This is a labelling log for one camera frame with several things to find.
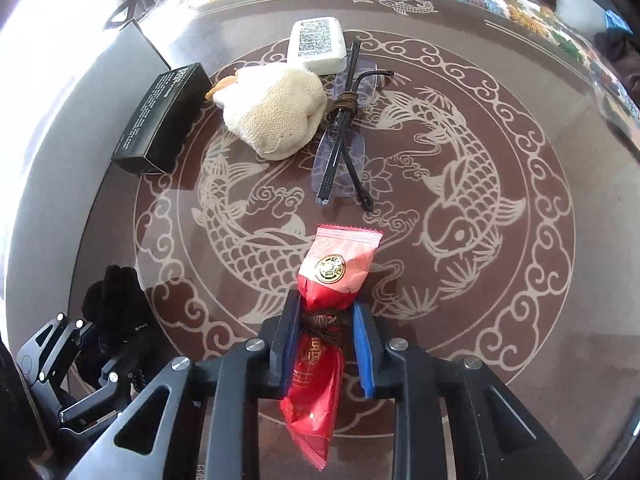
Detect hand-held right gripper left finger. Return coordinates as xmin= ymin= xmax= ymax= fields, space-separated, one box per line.
xmin=65 ymin=292 xmax=303 ymax=480

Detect black cardboard box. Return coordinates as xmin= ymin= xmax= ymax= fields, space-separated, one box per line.
xmin=110 ymin=62 xmax=213 ymax=176

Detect brown patterned desktop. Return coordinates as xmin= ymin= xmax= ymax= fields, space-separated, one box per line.
xmin=0 ymin=0 xmax=640 ymax=480

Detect red snack packet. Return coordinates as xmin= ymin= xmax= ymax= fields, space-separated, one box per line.
xmin=279 ymin=224 xmax=385 ymax=471

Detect brown hair tie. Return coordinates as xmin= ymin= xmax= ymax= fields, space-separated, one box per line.
xmin=327 ymin=89 xmax=360 ymax=121
xmin=299 ymin=310 xmax=353 ymax=346

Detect pile of clothes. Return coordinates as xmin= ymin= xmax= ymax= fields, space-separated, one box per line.
xmin=595 ymin=7 xmax=640 ymax=81

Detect black velvet cloth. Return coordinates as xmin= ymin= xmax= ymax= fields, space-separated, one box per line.
xmin=75 ymin=264 xmax=176 ymax=391

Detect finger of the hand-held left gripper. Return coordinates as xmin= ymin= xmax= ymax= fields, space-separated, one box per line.
xmin=59 ymin=357 xmax=147 ymax=427
xmin=16 ymin=312 xmax=97 ymax=396

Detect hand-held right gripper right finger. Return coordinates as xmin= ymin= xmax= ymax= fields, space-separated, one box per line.
xmin=350 ymin=300 xmax=586 ymax=480

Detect black-armed glasses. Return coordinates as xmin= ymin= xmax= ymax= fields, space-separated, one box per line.
xmin=310 ymin=40 xmax=396 ymax=211

